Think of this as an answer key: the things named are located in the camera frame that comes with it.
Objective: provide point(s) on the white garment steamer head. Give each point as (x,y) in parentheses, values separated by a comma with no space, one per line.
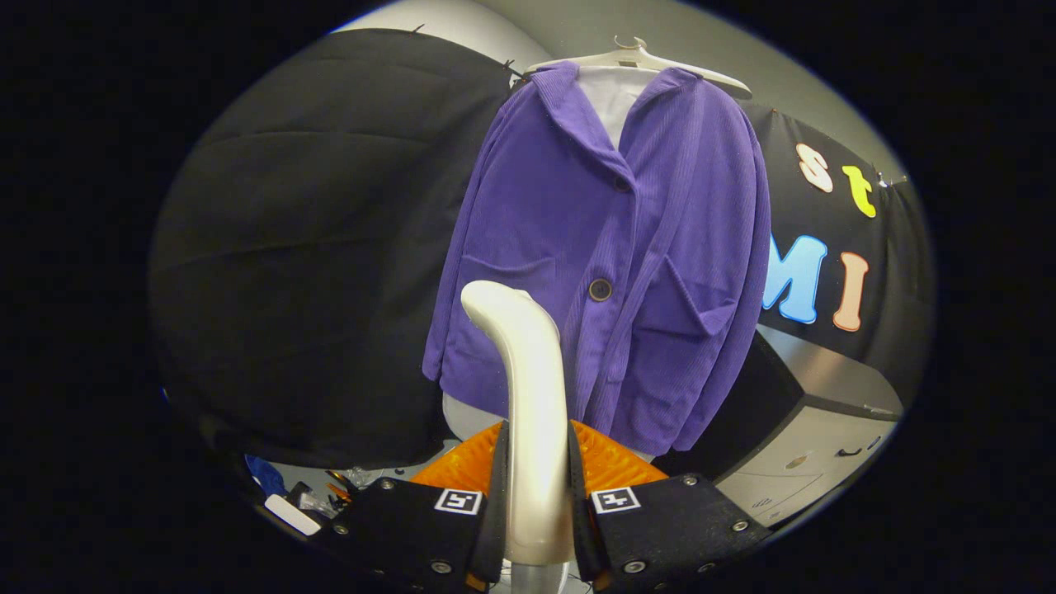
(536,396)

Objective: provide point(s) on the small white box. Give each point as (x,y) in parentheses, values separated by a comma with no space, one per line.
(293,515)

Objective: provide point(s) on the white ironing backing board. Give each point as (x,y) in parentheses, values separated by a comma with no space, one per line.
(615,99)

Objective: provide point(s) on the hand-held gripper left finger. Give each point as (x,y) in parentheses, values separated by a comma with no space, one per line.
(498,528)

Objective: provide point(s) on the blue cloth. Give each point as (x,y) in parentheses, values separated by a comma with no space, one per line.
(266,474)

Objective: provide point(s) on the purple button jacket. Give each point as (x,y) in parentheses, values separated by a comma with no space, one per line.
(544,214)

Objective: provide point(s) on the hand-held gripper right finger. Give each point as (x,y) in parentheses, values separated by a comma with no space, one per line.
(580,528)

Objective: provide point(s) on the white plastic clothes hanger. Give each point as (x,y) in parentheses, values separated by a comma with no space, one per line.
(643,59)

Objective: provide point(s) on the beige cabinet with dark top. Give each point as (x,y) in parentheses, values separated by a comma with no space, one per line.
(825,437)

